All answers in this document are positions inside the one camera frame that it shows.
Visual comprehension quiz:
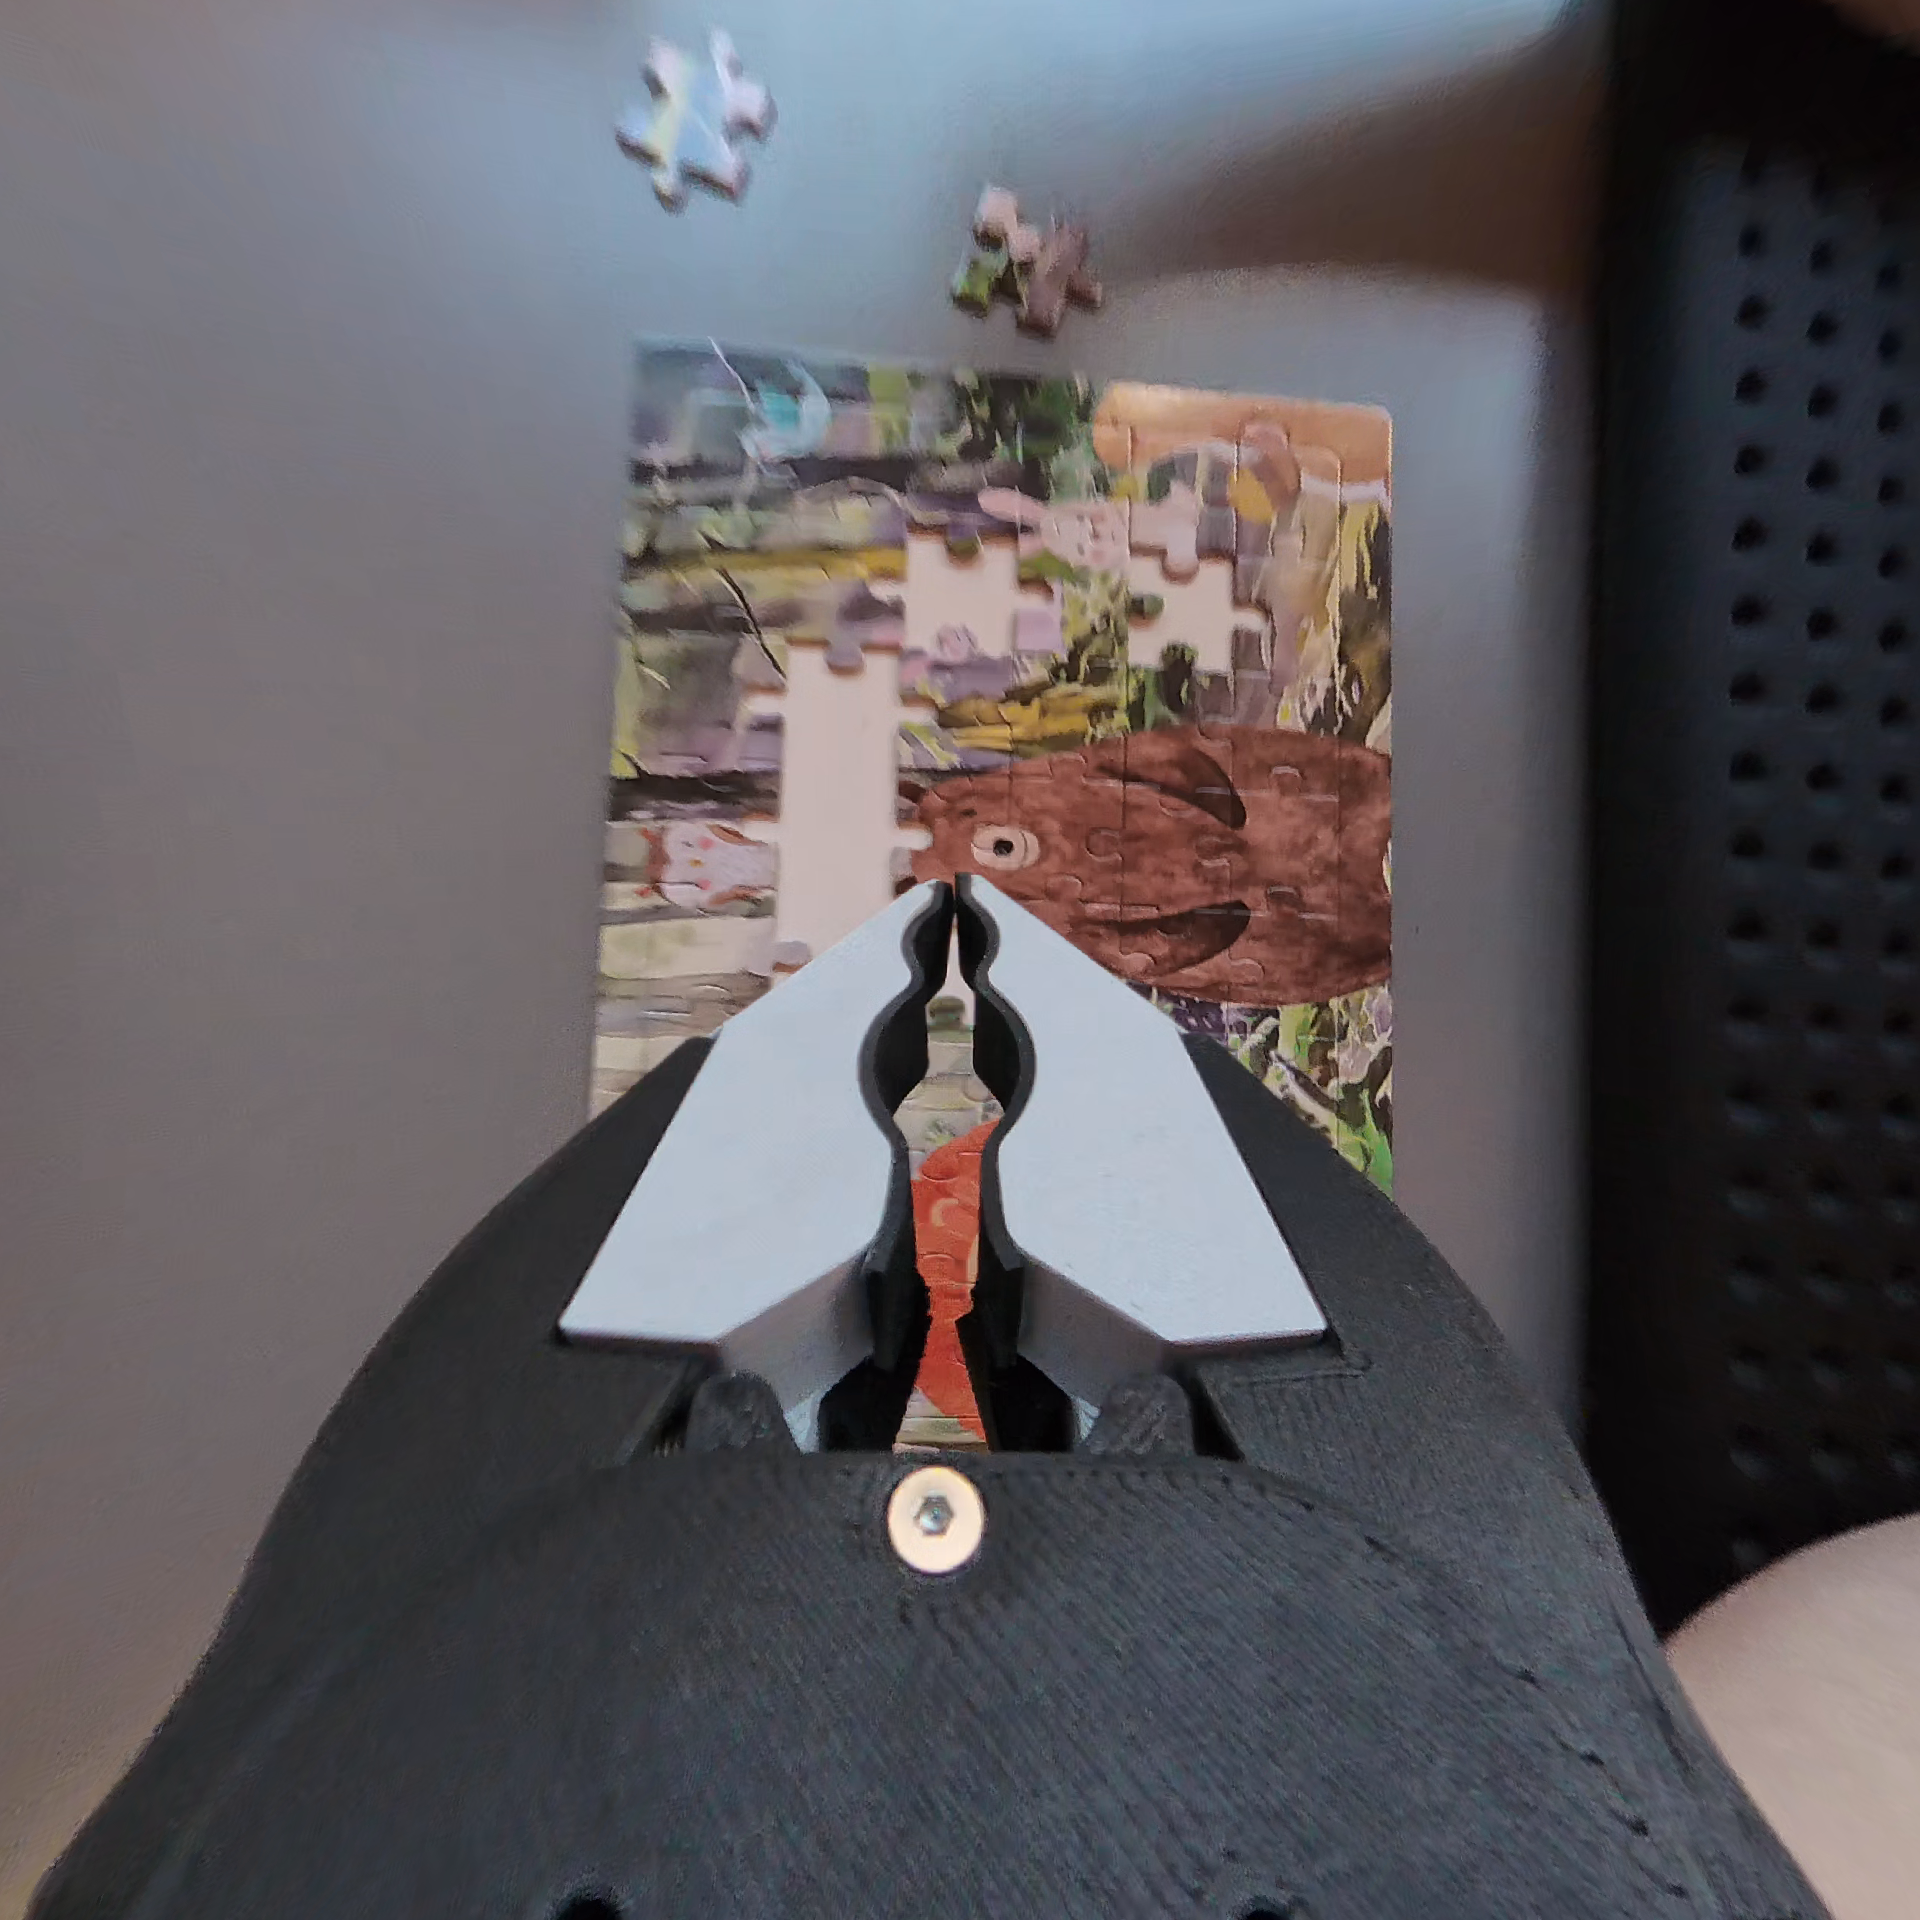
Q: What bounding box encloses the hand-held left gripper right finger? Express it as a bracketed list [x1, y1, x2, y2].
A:
[958, 873, 1328, 1453]

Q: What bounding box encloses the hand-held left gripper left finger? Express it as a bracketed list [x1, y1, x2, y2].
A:
[558, 879, 960, 1453]

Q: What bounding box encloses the animal jigsaw puzzle board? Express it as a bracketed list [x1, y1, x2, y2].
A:
[590, 337, 1396, 1455]

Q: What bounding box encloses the person's left forearm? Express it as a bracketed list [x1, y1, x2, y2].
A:
[1663, 1516, 1920, 1920]

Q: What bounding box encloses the grey desk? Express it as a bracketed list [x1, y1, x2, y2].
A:
[0, 0, 1614, 1920]

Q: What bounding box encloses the black perforated pad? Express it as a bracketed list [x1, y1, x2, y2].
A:
[1581, 0, 1920, 1636]

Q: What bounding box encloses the green purple pink jigsaw piece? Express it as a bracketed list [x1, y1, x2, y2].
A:
[948, 182, 1107, 339]

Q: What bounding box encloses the purple yellow jigsaw piece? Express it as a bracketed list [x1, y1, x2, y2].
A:
[614, 29, 779, 213]

